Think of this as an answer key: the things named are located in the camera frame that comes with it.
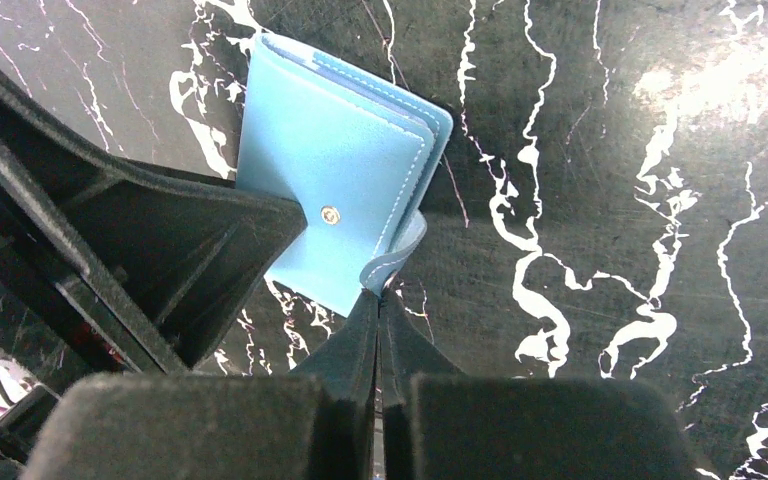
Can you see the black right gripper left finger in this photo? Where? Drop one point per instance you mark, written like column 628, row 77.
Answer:
column 313, row 422

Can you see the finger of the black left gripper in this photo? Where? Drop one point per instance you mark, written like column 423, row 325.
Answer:
column 134, row 266

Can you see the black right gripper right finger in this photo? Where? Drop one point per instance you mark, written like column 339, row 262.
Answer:
column 440, row 423

